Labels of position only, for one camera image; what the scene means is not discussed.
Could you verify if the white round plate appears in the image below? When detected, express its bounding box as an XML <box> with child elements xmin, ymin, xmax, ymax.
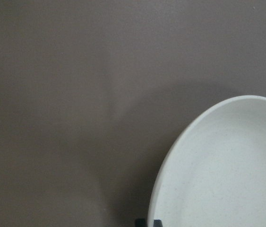
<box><xmin>147</xmin><ymin>96</ymin><xmax>266</xmax><ymax>227</ymax></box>

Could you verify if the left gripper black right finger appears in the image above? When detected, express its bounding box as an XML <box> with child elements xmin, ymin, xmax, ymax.
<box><xmin>153</xmin><ymin>219</ymin><xmax>163</xmax><ymax>227</ymax></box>

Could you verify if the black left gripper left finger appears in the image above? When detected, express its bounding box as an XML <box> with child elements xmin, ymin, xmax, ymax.
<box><xmin>134</xmin><ymin>218</ymin><xmax>146</xmax><ymax>227</ymax></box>

